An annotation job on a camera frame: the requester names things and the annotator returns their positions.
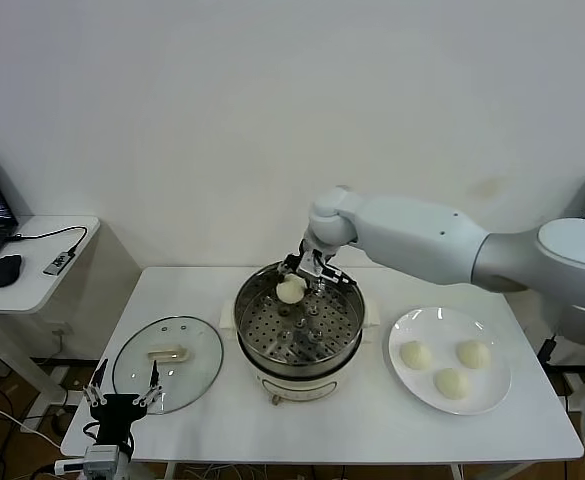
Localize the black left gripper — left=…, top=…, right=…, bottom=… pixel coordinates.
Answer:
left=83, top=358, right=166, bottom=446

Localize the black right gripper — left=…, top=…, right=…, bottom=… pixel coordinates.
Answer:
left=277, top=239, right=354, bottom=296

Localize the white steamed baozi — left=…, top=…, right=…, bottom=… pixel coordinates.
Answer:
left=400, top=340, right=432, bottom=372
left=455, top=339, right=491, bottom=370
left=275, top=278, right=306, bottom=305
left=433, top=368, right=471, bottom=401

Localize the round glass pot lid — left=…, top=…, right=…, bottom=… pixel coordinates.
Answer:
left=112, top=315, right=224, bottom=415

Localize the stainless steel steamer basket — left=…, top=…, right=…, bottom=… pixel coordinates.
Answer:
left=220, top=258, right=381, bottom=369

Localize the cream electric cooker base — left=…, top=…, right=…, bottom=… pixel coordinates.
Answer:
left=220, top=309, right=379, bottom=405

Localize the white side table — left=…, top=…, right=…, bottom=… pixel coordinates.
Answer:
left=0, top=215, right=142, bottom=419

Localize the grey usb adapter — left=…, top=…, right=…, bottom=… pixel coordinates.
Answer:
left=43, top=248, right=81, bottom=277

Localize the round white plate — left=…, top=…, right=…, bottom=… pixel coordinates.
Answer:
left=388, top=306, right=513, bottom=416

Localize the black computer mouse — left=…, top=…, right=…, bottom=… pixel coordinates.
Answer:
left=0, top=254, right=24, bottom=289

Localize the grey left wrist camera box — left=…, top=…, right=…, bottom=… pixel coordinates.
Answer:
left=54, top=446, right=123, bottom=476

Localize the white floor cable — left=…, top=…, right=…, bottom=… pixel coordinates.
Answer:
left=0, top=392, right=64, bottom=450

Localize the black laptop cable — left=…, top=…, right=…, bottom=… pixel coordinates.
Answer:
left=5, top=225, right=89, bottom=256

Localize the black cable with adapter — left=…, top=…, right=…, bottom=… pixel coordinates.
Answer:
left=538, top=324, right=561, bottom=372

